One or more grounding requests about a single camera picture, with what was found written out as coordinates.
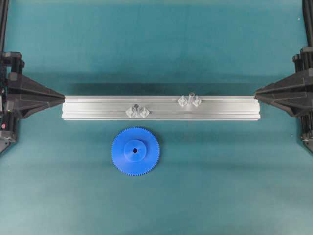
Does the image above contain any steel shaft with clear mount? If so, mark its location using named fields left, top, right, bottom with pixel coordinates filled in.
left=177, top=92, right=202, bottom=107

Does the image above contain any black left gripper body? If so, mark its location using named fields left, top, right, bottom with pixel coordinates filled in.
left=0, top=52, right=24, bottom=153

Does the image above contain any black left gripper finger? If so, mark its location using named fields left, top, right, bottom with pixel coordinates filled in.
left=7, top=72, right=65, bottom=100
left=6, top=94, right=65, bottom=119

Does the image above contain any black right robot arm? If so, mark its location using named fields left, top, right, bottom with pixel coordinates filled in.
left=254, top=0, right=313, bottom=151

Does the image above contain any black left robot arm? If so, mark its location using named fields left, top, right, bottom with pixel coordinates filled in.
left=0, top=0, right=65, bottom=153

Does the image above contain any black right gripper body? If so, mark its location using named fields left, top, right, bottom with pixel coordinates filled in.
left=293, top=47, right=313, bottom=153

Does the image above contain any aluminium extrusion rail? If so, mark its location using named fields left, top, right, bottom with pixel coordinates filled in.
left=62, top=95, right=261, bottom=121

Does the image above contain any short shaft with clear mount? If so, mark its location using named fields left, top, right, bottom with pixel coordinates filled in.
left=125, top=104, right=150, bottom=118

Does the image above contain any large blue plastic gear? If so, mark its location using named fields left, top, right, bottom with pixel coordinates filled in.
left=111, top=127, right=160, bottom=176

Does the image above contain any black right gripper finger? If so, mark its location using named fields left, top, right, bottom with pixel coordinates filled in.
left=255, top=72, right=309, bottom=99
left=255, top=94, right=309, bottom=117

